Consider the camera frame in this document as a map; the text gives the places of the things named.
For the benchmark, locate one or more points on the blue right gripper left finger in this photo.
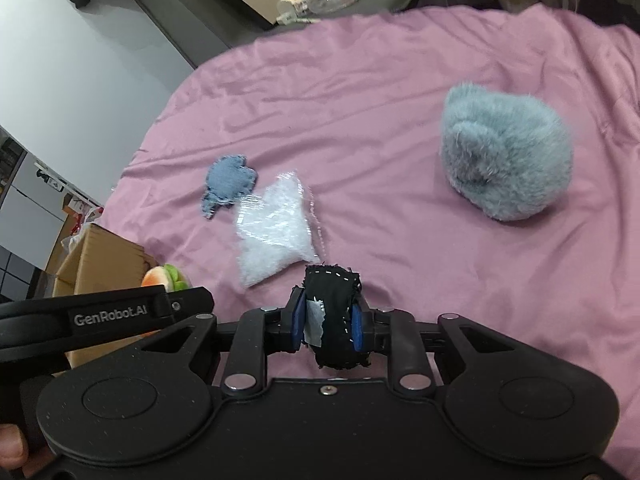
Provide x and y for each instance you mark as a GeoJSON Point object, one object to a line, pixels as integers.
{"type": "Point", "coordinates": [295, 319]}

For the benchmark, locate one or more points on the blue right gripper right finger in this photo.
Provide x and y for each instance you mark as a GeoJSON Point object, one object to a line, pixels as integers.
{"type": "Point", "coordinates": [361, 328]}

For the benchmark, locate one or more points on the black fabric patch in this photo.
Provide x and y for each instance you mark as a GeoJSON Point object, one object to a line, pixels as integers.
{"type": "Point", "coordinates": [330, 292]}

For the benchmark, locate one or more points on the clear plastic bead bag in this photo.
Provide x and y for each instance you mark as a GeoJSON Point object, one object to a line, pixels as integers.
{"type": "Point", "coordinates": [275, 229]}

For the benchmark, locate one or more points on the blue denim fabric patch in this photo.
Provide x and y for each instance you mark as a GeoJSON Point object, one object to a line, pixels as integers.
{"type": "Point", "coordinates": [228, 180]}

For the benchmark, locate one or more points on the person's right hand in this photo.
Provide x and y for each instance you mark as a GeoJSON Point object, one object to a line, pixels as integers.
{"type": "Point", "coordinates": [17, 458]}

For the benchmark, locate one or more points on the brown cardboard box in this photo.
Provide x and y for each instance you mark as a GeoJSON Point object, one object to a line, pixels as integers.
{"type": "Point", "coordinates": [101, 261]}

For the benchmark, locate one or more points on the pink bed sheet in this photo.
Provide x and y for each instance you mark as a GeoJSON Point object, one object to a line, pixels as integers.
{"type": "Point", "coordinates": [353, 107]}

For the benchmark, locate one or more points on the grey fluffy plush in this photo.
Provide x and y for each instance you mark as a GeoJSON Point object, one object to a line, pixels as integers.
{"type": "Point", "coordinates": [510, 156]}

